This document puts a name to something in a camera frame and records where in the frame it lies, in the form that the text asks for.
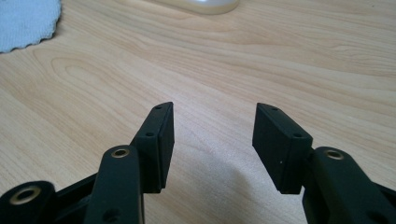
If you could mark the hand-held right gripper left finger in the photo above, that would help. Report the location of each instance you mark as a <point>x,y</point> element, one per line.
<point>155,146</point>

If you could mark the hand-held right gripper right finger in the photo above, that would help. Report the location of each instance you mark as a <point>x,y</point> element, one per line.
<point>280,149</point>

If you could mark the white plate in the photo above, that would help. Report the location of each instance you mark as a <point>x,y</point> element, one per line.
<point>202,5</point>

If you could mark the light blue cloth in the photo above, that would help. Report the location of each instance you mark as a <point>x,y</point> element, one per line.
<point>25,21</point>

